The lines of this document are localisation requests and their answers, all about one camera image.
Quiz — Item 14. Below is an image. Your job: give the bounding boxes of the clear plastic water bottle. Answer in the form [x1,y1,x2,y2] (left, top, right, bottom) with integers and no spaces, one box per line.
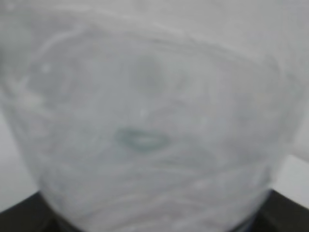
[0,0,309,232]

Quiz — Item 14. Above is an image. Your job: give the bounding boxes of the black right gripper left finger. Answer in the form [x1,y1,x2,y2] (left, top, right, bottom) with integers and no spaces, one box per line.
[0,190,63,232]

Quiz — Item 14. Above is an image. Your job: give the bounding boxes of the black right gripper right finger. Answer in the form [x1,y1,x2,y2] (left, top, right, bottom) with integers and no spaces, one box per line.
[249,191,309,232]

